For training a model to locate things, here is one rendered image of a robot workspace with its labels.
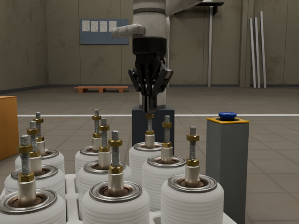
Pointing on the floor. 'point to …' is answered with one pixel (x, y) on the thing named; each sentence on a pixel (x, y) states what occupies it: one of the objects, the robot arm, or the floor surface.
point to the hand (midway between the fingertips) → (149, 103)
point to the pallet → (100, 88)
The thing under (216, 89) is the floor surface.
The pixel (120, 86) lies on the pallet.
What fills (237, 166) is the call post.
